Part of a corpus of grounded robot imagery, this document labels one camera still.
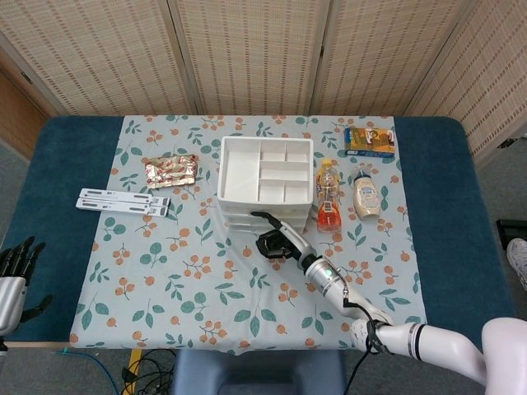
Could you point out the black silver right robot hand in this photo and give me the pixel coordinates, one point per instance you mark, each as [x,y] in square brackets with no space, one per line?
[294,243]

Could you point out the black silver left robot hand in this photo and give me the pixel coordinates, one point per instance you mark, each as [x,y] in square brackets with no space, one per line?
[10,296]

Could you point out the clear plastic storage box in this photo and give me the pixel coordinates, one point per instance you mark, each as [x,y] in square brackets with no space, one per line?
[239,209]

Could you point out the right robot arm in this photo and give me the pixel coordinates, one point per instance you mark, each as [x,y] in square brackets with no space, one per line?
[432,337]

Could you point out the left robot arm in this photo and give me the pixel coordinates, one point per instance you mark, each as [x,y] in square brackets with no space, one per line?
[2,345]

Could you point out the white drawer organizer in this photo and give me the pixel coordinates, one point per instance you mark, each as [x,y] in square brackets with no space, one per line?
[241,173]

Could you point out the yellow blue snack box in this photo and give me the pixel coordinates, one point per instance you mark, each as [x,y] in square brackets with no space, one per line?
[370,142]

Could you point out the white toothbrush box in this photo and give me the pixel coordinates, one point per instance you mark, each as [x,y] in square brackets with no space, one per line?
[123,196]
[119,206]

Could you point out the black plastic tray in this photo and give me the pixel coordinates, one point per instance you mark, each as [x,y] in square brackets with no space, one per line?
[512,228]

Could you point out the orange drink bottle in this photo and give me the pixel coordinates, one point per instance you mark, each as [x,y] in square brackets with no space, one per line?
[328,205]

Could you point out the beige sauce squeeze bottle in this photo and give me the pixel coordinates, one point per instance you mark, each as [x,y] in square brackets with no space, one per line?
[367,197]

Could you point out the floral printed tablecloth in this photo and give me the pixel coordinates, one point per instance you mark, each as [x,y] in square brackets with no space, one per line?
[206,296]

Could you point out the blue padded chair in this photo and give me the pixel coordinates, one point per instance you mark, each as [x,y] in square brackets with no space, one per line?
[259,374]

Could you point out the dark blue table cover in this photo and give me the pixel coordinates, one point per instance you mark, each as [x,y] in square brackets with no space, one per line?
[62,164]

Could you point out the gold foil snack bag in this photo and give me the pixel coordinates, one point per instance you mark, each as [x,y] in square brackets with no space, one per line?
[171,172]

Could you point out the brown wooden door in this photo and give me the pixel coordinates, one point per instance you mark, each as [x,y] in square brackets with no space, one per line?
[18,115]

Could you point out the woven bamboo screen panel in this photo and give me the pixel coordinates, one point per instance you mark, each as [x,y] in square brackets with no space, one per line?
[94,53]
[383,53]
[490,82]
[251,53]

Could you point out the white sneaker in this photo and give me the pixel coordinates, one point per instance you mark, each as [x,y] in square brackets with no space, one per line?
[519,259]

